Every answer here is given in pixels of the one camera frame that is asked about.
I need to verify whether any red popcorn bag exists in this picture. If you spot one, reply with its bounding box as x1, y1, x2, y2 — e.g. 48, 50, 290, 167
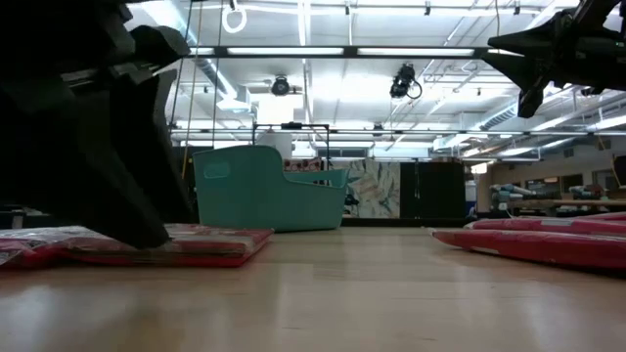
63, 223, 275, 269
576, 211, 626, 222
431, 228, 626, 272
464, 217, 626, 237
0, 225, 75, 269

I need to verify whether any black cart frame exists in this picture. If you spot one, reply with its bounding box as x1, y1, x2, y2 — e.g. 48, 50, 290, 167
250, 121, 332, 185

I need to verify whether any teal plastic basket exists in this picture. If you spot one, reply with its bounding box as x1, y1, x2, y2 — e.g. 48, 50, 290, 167
192, 145, 351, 233

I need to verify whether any black cabinet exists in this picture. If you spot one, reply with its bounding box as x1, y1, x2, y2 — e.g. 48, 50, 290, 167
399, 160, 467, 220

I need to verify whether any white cylinder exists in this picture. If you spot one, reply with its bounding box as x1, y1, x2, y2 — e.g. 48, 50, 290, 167
256, 131, 294, 160

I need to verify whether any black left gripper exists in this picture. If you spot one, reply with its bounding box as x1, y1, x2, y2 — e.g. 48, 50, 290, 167
0, 0, 193, 249

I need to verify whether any marble patterned panel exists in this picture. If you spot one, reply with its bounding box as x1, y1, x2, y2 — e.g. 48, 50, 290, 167
341, 159, 402, 219

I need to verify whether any black overhead camera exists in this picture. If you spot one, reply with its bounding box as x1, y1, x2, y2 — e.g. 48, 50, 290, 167
270, 74, 293, 98
388, 63, 424, 101

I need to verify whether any wooden background table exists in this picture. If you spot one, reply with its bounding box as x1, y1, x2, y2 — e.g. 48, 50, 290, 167
506, 198, 626, 217

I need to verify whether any long black horizontal rail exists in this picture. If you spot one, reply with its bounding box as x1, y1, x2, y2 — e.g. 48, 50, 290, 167
169, 128, 626, 138

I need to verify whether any white hanging ring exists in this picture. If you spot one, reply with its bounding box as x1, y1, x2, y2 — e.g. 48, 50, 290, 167
221, 0, 248, 35

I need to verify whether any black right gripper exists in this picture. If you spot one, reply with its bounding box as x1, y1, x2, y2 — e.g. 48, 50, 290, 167
480, 0, 626, 119

